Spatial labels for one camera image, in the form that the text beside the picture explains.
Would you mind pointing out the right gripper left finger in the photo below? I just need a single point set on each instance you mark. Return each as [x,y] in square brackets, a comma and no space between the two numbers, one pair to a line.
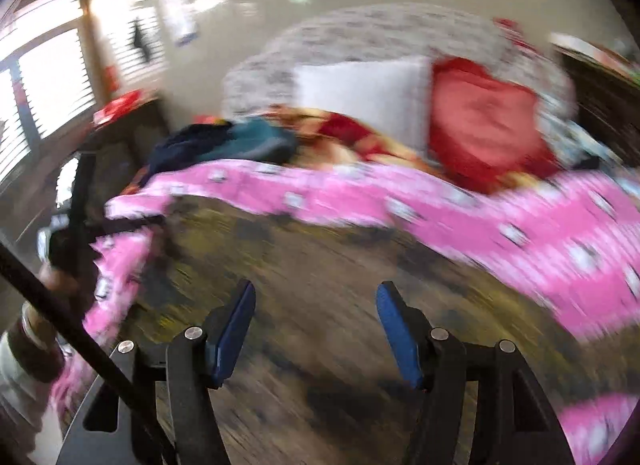
[152,406]

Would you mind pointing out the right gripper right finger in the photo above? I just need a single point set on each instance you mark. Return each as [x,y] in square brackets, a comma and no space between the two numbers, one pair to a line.
[514,420]

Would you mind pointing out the dark floral patterned garment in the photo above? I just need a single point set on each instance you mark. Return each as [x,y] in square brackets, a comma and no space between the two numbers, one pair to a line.
[316,382]

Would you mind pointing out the dark blue teal clothes pile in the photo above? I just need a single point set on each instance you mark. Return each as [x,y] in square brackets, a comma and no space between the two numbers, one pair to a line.
[255,139]

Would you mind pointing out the person's left hand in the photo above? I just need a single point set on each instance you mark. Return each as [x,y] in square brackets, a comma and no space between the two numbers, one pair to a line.
[56,304]

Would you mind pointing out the dark side table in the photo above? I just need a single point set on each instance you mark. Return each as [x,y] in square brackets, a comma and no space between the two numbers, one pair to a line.
[123,147]

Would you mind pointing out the pink penguin blanket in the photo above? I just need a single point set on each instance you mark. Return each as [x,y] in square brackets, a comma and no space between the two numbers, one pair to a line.
[570,244]

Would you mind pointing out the floral padded headboard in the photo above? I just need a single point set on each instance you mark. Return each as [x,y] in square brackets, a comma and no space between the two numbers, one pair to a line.
[394,30]

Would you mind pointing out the red yellow blanket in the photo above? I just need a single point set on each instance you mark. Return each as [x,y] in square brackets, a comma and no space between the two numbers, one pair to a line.
[327,139]

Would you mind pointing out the red heart cushion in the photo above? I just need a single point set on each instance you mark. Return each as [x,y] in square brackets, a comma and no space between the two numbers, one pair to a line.
[482,130]

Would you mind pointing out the white square pillow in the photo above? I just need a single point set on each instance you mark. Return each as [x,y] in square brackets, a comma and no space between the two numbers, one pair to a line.
[391,96]

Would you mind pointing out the dark cloth hanging on wall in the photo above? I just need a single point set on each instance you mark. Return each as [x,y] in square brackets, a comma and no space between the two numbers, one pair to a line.
[139,42]

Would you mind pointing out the wall calendar poster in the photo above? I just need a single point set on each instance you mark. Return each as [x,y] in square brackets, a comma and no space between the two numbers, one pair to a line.
[179,21]

